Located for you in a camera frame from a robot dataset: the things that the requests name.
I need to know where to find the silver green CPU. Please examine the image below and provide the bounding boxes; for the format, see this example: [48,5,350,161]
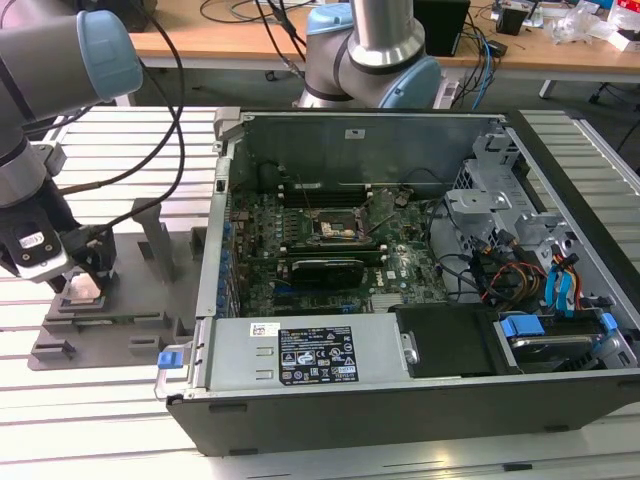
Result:
[63,275,104,305]

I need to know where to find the metal locking lever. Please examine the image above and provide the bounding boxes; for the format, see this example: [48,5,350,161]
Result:
[297,173,316,219]

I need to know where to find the metal socket cover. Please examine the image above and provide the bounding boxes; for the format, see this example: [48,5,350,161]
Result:
[355,192,401,237]

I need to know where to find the CPU socket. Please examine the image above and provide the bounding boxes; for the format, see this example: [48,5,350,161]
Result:
[310,207,364,244]

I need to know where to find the grey parts rack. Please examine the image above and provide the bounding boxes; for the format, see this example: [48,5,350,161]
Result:
[27,197,209,372]

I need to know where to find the silver power supply unit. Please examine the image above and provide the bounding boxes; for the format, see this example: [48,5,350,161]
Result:
[204,313,420,396]

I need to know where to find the black equipment box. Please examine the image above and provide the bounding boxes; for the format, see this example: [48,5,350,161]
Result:
[0,0,160,32]

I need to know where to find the black graphics card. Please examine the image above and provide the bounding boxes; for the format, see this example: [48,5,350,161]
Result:
[288,256,367,290]

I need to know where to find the wooden desk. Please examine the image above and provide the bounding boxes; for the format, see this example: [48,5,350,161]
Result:
[127,0,640,107]

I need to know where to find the RAM slot white latches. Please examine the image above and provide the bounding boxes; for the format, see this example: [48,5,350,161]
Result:
[279,245,387,255]
[282,255,390,267]
[279,191,374,201]
[277,180,372,189]

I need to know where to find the black silver PC case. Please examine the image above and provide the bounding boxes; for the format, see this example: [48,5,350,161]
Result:
[153,107,640,457]

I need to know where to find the green motherboard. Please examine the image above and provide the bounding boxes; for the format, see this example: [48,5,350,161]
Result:
[227,187,451,319]

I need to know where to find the black plastic shroud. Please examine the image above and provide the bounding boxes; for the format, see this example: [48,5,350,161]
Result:
[392,303,504,380]

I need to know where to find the silver drive cage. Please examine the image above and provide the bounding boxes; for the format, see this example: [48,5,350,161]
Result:
[443,119,586,301]

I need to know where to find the white power strip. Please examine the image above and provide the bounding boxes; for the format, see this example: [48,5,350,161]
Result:
[432,79,460,110]

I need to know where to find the black desktop box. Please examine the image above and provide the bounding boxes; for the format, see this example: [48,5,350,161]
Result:
[413,0,472,58]

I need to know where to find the hard disk in blue carrier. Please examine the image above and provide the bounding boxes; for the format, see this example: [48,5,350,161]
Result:
[492,310,632,375]

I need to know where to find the clear plastic bags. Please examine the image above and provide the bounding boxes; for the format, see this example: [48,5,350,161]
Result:
[544,0,619,47]

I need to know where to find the white black small box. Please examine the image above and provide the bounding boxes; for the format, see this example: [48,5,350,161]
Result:
[608,27,640,52]

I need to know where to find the red white packet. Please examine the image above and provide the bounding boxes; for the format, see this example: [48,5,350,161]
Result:
[613,0,640,26]

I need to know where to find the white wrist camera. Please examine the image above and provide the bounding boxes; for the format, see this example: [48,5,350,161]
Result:
[8,218,70,285]

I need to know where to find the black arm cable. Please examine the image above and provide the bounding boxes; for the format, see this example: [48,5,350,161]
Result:
[22,0,187,236]

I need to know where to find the red yellow black wire bundle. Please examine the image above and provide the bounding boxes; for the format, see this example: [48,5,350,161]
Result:
[477,247,549,307]

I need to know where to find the blue network cable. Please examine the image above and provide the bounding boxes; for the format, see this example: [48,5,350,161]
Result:
[472,27,497,110]

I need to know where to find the blue wire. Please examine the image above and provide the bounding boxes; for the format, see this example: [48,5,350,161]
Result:
[543,263,566,317]
[555,253,584,321]

